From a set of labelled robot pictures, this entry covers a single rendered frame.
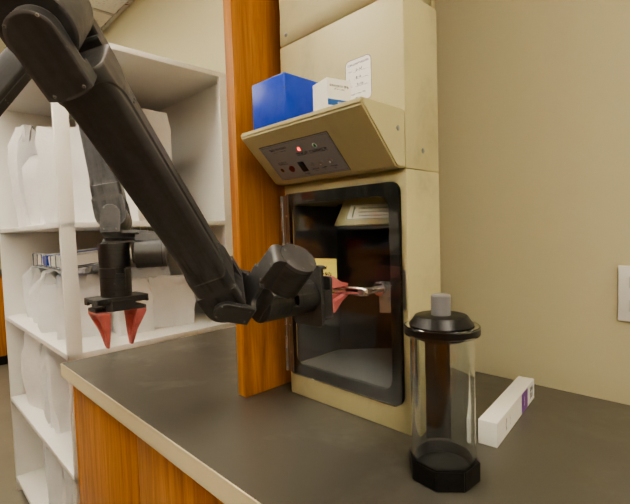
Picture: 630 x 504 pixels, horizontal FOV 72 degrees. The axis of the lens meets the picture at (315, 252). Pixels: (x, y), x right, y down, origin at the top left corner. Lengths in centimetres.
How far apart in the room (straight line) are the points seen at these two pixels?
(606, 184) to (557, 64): 29
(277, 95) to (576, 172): 66
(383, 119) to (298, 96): 20
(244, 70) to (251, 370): 67
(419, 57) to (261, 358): 70
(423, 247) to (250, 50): 58
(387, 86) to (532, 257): 55
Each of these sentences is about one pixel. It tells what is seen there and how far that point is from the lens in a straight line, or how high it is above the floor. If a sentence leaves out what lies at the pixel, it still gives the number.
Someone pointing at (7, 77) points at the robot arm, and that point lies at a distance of 109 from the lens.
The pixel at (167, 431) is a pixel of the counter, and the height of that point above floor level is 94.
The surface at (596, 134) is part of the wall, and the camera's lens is 111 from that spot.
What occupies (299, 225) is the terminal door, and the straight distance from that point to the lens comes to 92.
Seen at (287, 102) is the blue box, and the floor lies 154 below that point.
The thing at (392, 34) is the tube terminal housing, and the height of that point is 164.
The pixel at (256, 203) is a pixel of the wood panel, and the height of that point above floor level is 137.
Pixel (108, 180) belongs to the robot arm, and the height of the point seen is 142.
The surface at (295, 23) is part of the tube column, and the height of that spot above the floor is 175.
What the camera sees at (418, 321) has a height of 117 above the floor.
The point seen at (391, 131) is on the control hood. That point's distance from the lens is 74.
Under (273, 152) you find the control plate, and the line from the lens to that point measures 89.
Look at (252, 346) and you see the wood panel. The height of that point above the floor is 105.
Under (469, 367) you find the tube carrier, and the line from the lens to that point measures 66.
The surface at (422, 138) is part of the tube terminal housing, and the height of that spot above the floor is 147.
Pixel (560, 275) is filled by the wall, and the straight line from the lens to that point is 112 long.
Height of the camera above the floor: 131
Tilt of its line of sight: 3 degrees down
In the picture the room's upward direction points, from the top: 2 degrees counter-clockwise
